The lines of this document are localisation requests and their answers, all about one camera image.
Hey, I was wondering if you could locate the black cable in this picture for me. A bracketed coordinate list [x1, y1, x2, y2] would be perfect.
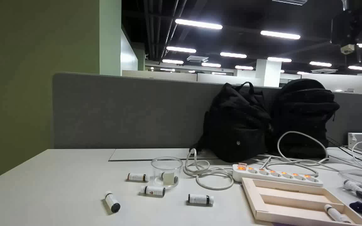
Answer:
[327, 136, 362, 164]

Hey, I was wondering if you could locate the row of white partitions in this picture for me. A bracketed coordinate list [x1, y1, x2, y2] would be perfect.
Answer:
[122, 70, 362, 95]

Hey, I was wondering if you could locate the grey desk partition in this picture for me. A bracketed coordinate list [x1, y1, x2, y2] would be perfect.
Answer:
[53, 72, 362, 150]

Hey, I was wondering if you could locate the white power strip cable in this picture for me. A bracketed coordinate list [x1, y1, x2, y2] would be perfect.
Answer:
[184, 131, 330, 191]

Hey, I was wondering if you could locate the clear glass cup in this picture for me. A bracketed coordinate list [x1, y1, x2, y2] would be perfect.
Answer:
[151, 156, 184, 189]

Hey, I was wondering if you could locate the black bulky backpack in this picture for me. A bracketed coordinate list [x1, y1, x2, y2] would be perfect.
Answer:
[270, 78, 340, 159]

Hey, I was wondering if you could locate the black backpack with loop handle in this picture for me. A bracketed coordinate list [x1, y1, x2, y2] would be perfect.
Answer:
[189, 82, 273, 163]

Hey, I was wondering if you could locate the small white bottle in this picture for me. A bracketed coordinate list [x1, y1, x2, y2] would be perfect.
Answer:
[324, 204, 352, 224]
[105, 191, 121, 213]
[127, 173, 149, 182]
[161, 172, 179, 185]
[188, 194, 214, 206]
[343, 179, 362, 193]
[140, 185, 166, 197]

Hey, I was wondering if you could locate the wooden tray with compartments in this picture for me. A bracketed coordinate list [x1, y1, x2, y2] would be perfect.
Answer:
[241, 177, 362, 226]

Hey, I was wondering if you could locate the clear plastic container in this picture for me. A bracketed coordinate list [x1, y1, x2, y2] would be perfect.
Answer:
[338, 169, 362, 192]

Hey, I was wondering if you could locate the ceiling air vent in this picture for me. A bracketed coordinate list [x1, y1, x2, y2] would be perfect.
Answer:
[186, 55, 209, 63]

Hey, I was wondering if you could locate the white power strip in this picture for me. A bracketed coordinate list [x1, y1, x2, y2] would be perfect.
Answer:
[232, 163, 324, 188]

